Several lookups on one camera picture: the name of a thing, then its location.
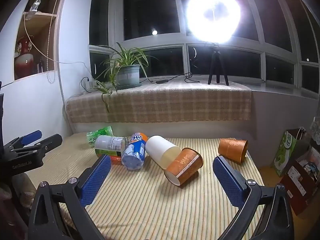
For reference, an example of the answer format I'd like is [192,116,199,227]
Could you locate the white cord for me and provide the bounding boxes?
[24,0,89,73]

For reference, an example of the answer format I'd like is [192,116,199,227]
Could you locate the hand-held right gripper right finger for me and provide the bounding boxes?
[212,156,294,240]

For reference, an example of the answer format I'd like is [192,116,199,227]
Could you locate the potted spider plant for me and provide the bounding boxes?
[81,42,159,113]

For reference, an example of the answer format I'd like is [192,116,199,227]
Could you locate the white power adapter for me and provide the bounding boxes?
[84,79,97,93]

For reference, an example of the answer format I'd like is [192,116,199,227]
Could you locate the bead chain cord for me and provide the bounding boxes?
[47,0,63,83]

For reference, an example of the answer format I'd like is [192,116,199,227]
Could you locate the green plastic bottle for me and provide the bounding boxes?
[86,126,114,147]

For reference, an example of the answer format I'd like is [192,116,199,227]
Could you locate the black tripod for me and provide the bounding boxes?
[207,42,229,86]

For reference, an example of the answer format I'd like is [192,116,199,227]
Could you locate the white window frame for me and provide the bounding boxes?
[89,0,320,95]

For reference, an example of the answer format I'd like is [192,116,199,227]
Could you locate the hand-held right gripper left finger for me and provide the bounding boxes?
[27,154,112,240]

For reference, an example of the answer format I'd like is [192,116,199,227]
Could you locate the ring light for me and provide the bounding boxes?
[186,0,242,44]

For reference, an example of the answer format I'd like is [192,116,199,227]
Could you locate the black cable with switch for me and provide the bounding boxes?
[142,72,200,85]

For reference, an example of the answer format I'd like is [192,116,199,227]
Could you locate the white paper cup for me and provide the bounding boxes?
[145,135,182,170]

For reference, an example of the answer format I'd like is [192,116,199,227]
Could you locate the wooden wall shelf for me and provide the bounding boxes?
[14,0,68,82]

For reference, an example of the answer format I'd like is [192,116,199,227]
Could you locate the striped mat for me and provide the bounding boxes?
[27,132,265,240]

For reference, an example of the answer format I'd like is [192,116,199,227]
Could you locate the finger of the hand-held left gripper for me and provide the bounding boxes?
[4,130,43,153]
[11,134,63,156]

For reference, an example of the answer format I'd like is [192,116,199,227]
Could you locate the dark red box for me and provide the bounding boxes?
[279,160,320,217]

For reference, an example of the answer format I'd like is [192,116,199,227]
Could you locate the orange patterned paper cup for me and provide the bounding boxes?
[218,138,248,164]
[164,147,204,187]

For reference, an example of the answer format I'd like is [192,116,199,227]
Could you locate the green and white paper bag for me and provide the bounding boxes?
[272,129,312,178]

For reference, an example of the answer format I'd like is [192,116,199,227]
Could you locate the red ceramic vase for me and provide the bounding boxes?
[14,35,34,79]

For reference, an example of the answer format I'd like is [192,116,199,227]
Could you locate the plaid cloth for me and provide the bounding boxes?
[65,81,252,123]

